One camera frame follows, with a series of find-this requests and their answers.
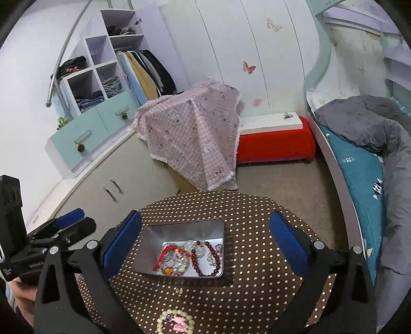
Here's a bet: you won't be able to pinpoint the brown polka dot tablecloth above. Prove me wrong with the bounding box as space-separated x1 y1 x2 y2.
77 189 338 334

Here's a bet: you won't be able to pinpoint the tan hanging coat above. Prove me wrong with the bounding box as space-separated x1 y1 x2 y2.
127 51 159 100

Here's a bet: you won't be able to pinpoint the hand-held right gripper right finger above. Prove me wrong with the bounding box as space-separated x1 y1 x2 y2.
269 210 378 334

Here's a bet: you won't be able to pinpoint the pink checked bear cloth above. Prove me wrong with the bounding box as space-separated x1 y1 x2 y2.
133 78 241 191

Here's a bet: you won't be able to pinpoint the clear bead bracelet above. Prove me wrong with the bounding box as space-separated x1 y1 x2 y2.
184 238 215 266

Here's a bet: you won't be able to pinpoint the folded dark clothes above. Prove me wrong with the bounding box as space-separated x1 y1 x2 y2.
107 24 135 36

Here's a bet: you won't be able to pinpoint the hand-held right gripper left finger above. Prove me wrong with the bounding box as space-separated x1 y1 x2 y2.
34 210 143 334

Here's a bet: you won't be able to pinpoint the curved metal handrail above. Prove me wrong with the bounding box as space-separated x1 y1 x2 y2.
46 0 134 108

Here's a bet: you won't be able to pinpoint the red string bracelet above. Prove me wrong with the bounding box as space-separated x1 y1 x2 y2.
157 245 185 274

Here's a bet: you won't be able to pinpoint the silver chain necklace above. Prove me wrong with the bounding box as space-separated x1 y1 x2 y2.
161 255 191 273

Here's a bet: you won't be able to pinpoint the lavender stepped shelf unit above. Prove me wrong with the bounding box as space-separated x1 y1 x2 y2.
45 5 190 179

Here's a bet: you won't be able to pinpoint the dark red bead bracelet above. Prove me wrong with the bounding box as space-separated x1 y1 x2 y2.
192 241 223 277

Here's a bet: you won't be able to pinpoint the low white cabinet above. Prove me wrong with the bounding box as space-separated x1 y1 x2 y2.
26 127 182 232

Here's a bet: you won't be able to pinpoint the person's left hand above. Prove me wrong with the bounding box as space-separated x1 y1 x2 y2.
12 281 37 322

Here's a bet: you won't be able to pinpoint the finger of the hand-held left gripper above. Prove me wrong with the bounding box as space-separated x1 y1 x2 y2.
27 208 86 241
30 218 97 248

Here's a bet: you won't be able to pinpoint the teal bedsheet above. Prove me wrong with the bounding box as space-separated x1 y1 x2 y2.
316 124 386 283

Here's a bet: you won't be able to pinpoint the folded grey jeans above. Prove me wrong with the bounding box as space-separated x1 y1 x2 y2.
102 75 123 97

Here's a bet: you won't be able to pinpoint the black hanging jacket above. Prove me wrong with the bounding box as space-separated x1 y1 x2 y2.
138 50 177 95

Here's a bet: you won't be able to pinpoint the light blue hanging shirt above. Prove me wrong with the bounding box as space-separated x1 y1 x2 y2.
117 51 148 106

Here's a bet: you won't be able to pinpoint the red bench with white top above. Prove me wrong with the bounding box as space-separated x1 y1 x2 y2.
236 112 317 165

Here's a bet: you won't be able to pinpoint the pile of dark clothes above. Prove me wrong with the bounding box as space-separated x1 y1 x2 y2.
51 56 87 81

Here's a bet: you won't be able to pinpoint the white wardrobe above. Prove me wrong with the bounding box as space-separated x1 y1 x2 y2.
159 0 322 118

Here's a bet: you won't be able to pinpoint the grey duvet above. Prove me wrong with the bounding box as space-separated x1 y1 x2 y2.
315 95 411 275

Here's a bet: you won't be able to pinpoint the grey metal tin box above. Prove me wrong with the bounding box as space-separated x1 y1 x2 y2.
132 217 236 287

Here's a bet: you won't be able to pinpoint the folded blue jeans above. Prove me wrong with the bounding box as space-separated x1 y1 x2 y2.
75 91 105 111

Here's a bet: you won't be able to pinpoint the teal bunk bed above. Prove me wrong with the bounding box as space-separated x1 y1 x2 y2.
303 0 411 325

